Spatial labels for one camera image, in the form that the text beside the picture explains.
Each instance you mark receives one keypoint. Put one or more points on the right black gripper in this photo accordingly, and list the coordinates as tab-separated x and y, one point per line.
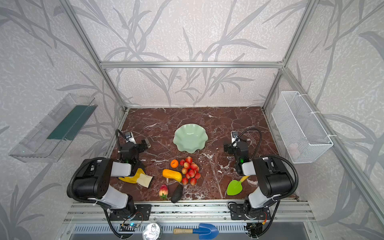
230	148

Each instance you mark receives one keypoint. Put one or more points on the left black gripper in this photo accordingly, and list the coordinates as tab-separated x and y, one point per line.
139	146

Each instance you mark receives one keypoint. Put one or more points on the fake orange tangerine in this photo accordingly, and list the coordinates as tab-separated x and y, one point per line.
174	164

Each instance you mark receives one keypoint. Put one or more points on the fake red grape bunch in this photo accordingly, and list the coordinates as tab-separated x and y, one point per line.
190	171

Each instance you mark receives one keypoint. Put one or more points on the fake dark avocado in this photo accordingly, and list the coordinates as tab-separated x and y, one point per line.
177	194

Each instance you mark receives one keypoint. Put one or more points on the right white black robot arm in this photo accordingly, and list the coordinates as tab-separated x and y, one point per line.
277	177

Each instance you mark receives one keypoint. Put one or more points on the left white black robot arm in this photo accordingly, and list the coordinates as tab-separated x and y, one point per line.
91	181

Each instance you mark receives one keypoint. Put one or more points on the light green scalloped fruit bowl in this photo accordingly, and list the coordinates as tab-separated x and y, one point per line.
190	138

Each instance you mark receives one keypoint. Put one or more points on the silver metal can top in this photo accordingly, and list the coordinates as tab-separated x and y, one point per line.
152	231

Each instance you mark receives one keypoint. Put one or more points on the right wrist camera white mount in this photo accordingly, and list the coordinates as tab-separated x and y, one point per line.
234	137

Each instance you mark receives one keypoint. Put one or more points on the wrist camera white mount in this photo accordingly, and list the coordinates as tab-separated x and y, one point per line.
129	137
234	137

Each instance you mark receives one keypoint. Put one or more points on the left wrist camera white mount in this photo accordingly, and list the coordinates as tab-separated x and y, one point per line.
129	137

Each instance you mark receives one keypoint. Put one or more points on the green toy spatula yellow handle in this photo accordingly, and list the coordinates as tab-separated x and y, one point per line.
235	187

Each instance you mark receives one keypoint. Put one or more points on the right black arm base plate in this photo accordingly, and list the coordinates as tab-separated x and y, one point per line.
242	212

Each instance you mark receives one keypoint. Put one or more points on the white wire mesh basket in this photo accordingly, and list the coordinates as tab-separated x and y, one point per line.
302	133

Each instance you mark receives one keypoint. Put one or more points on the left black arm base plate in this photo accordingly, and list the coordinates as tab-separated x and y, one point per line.
140	212

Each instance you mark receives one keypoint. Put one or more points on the blue toy shovel wooden handle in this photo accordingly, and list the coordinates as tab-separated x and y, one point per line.
205	231

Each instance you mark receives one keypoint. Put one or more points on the clear acrylic wall shelf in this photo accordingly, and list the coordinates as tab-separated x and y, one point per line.
48	141

